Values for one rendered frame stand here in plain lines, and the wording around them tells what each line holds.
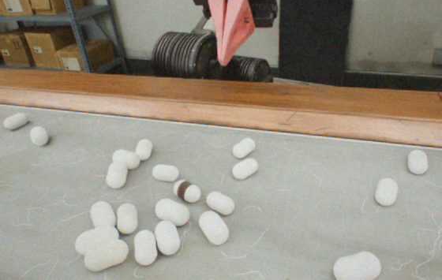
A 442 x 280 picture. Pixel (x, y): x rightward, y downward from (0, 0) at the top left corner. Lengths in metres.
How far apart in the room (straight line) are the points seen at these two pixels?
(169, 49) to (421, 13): 1.82
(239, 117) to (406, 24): 1.95
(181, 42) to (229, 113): 0.31
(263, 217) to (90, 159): 0.25
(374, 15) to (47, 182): 2.13
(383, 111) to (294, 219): 0.21
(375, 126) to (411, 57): 1.96
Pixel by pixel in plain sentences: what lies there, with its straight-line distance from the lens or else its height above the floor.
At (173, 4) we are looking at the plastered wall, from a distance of 2.70.
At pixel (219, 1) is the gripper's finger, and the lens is 0.43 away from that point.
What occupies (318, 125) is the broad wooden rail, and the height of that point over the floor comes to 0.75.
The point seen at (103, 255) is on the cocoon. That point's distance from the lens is 0.32.
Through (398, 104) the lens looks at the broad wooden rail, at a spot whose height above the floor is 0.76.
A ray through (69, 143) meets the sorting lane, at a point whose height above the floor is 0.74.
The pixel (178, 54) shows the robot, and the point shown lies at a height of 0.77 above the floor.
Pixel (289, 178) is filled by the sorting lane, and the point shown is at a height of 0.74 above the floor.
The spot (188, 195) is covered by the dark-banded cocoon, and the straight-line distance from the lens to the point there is 0.35.
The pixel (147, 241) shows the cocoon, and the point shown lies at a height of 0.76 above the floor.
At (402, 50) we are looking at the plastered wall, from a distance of 2.41.
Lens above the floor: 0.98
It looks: 31 degrees down
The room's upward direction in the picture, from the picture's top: 5 degrees counter-clockwise
